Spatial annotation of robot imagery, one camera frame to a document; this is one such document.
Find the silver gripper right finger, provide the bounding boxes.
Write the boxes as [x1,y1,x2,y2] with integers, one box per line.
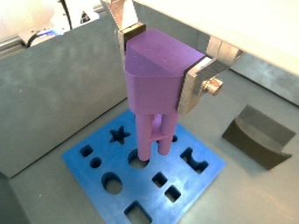
[178,37,242,115]

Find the white robot base with cables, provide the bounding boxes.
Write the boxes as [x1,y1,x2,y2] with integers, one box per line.
[0,0,106,59]

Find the purple three-prong peg object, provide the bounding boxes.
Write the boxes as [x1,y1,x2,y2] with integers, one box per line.
[124,29,204,161]

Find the dark grey curved block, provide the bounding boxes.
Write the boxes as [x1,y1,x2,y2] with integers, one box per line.
[222,105,295,170]

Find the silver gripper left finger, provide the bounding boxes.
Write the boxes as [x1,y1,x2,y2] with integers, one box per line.
[102,0,146,60]

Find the blue shape-sorter board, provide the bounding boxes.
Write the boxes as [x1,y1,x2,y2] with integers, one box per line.
[62,111,226,224]

